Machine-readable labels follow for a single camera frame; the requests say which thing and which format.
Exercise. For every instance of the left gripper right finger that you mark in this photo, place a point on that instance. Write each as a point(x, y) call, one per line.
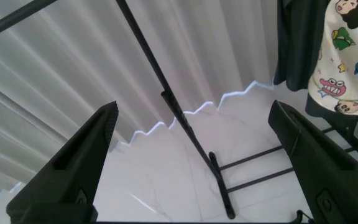
point(322, 174)

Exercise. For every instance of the black clothes rack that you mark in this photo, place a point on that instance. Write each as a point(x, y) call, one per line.
point(154, 62)

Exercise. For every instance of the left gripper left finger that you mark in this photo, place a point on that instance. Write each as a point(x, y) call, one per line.
point(70, 174)

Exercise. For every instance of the cream printed garment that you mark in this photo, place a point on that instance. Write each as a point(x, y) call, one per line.
point(350, 62)

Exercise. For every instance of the dark grey garment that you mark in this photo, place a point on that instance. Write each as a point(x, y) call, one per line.
point(297, 46)

